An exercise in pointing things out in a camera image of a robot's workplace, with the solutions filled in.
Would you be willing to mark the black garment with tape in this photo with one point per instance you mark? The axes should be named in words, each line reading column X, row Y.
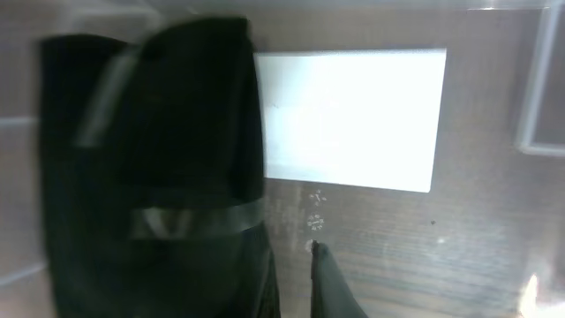
column 152, row 174

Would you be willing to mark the clear plastic storage bin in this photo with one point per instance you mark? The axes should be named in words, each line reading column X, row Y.
column 485, row 241

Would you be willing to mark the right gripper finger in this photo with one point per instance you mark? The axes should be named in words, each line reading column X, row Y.
column 331, row 296

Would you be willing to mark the white label in bin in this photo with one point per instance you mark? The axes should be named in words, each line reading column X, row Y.
column 352, row 117

